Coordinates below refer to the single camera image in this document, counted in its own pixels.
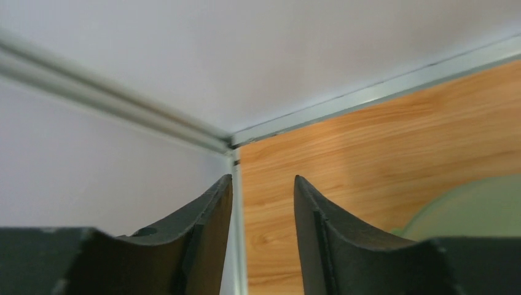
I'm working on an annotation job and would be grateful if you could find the aluminium frame rail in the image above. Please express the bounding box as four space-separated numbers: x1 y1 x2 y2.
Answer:
1 31 520 294

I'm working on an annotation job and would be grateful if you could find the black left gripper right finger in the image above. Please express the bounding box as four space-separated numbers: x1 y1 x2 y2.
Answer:
294 175 520 294

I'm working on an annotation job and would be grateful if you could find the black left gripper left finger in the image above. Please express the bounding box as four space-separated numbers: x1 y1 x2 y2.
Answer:
1 175 233 294

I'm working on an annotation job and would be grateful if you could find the green hard-shell suitcase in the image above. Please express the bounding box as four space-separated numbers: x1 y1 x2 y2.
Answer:
391 174 520 241

